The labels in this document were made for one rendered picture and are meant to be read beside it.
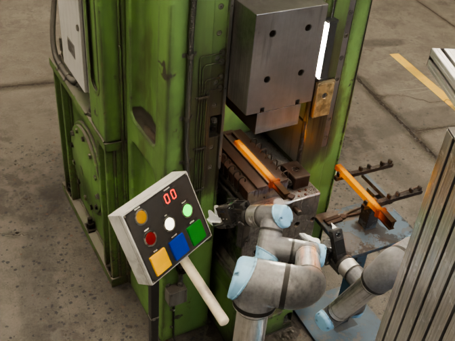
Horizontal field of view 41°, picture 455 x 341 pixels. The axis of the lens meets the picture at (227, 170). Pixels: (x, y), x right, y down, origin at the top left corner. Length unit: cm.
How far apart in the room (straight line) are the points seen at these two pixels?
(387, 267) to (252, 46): 87
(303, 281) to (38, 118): 359
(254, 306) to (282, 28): 103
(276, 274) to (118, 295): 197
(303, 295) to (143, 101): 140
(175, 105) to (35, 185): 206
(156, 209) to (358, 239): 106
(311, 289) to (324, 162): 144
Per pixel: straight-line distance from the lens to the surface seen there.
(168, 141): 239
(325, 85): 264
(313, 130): 277
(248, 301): 159
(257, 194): 259
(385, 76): 587
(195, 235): 230
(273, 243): 196
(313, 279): 159
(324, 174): 301
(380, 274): 194
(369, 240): 288
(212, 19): 222
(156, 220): 218
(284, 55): 227
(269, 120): 238
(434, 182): 117
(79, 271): 359
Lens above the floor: 257
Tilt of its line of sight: 37 degrees down
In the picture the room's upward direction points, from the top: 5 degrees clockwise
